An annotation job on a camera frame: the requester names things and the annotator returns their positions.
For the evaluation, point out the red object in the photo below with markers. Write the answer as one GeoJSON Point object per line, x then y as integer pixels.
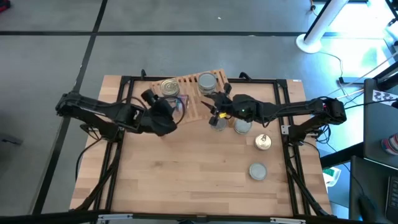
{"type": "Point", "coordinates": [3, 4]}

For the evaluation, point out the white green packet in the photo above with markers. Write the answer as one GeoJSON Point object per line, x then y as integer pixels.
{"type": "Point", "coordinates": [332, 175]}

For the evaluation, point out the black computer mouse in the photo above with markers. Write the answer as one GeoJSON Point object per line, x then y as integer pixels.
{"type": "Point", "coordinates": [367, 207]}

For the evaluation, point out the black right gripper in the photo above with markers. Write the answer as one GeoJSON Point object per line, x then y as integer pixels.
{"type": "Point", "coordinates": [225, 105]}

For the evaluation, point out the silver metal bracket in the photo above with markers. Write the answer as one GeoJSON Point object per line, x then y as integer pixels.
{"type": "Point", "coordinates": [115, 216]}
{"type": "Point", "coordinates": [287, 220]}

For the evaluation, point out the black metal table frame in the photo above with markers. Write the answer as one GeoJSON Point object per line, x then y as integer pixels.
{"type": "Point", "coordinates": [155, 218]}

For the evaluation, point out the striped colourful roll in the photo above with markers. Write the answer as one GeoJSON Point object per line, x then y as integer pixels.
{"type": "Point", "coordinates": [392, 144]}

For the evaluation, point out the white fiducial marker sheet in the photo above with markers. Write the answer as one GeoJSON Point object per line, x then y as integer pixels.
{"type": "Point", "coordinates": [384, 97]}

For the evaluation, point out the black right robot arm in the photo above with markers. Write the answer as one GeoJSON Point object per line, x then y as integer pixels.
{"type": "Point", "coordinates": [295, 107]}

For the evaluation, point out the black power adapter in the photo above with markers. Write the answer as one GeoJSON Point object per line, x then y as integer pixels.
{"type": "Point", "coordinates": [342, 80]}

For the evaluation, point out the grey floor object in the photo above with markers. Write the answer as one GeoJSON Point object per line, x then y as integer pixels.
{"type": "Point", "coordinates": [11, 139]}

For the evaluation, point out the black desk crossbar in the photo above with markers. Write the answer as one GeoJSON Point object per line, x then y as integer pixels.
{"type": "Point", "coordinates": [340, 155]}

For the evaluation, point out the wooden slatted shelf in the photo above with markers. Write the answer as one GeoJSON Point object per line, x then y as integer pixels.
{"type": "Point", "coordinates": [190, 93]}

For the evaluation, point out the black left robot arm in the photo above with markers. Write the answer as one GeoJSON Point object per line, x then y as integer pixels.
{"type": "Point", "coordinates": [99, 107]}

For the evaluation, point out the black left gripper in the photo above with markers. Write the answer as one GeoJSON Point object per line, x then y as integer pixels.
{"type": "Point", "coordinates": [158, 118]}

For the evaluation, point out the dark grey desk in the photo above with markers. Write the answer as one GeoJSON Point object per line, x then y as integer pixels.
{"type": "Point", "coordinates": [377, 130]}
{"type": "Point", "coordinates": [370, 183]}

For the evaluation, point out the black keyboard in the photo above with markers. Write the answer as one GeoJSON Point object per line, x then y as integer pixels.
{"type": "Point", "coordinates": [393, 194]}

